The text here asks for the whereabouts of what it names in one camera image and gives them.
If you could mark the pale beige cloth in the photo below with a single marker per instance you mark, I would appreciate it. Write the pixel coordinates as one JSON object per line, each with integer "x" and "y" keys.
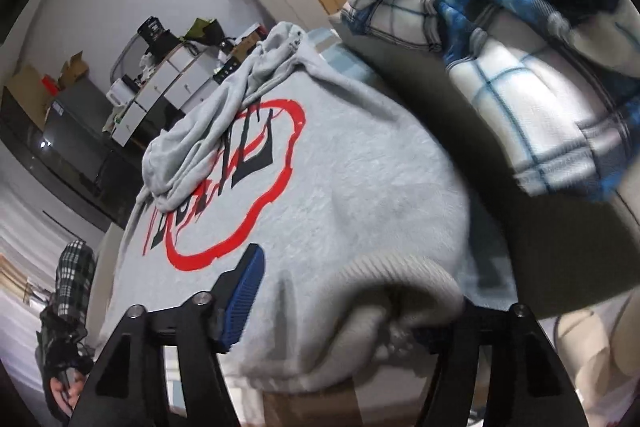
{"x": 590, "y": 347}

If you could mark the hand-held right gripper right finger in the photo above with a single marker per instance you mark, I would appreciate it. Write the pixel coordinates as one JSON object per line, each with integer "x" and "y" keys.
{"x": 490, "y": 332}

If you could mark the black appliance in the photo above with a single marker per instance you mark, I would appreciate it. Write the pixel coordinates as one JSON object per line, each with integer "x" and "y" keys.
{"x": 157, "y": 34}

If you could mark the black box with coloured print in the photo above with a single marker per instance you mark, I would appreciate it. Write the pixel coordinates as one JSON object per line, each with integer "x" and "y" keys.
{"x": 227, "y": 69}

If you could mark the grey metal cabinet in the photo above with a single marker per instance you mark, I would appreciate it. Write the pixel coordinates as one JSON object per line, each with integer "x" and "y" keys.
{"x": 80, "y": 107}

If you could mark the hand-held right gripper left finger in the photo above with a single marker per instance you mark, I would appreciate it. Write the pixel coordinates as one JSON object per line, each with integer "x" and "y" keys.
{"x": 245, "y": 297}

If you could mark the open cardboard box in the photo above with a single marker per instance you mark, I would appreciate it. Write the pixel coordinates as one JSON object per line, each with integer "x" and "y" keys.
{"x": 72, "y": 67}

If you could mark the large flat cardboard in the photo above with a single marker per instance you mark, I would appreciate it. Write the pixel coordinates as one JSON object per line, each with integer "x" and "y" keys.
{"x": 25, "y": 97}

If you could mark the white curtain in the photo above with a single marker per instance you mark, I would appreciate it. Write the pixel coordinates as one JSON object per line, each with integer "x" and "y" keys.
{"x": 25, "y": 232}

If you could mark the grey hoodie with red print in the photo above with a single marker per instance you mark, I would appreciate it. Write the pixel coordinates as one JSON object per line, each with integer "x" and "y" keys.
{"x": 350, "y": 187}

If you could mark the small brown cardboard box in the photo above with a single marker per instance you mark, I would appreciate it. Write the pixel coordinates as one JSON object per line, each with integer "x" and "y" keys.
{"x": 245, "y": 42}

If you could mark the blue white plaid blanket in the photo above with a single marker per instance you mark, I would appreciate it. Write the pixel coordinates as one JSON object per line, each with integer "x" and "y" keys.
{"x": 525, "y": 97}

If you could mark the person's left forearm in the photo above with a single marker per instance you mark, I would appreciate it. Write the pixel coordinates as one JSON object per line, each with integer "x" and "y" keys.
{"x": 75, "y": 277}

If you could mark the black low cabinet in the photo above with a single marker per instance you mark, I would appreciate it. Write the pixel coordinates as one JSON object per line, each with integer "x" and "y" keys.
{"x": 60, "y": 157}

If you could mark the dark cloth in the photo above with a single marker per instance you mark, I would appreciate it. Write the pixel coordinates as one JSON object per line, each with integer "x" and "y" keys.
{"x": 550, "y": 247}

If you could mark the green bag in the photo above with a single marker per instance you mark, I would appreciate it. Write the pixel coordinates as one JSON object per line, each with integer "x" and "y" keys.
{"x": 200, "y": 29}

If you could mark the person's left hand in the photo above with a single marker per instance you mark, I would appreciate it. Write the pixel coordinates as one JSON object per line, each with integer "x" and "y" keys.
{"x": 67, "y": 389}

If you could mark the white desk with drawers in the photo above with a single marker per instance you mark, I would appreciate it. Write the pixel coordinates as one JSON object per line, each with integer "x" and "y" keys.
{"x": 132, "y": 117}

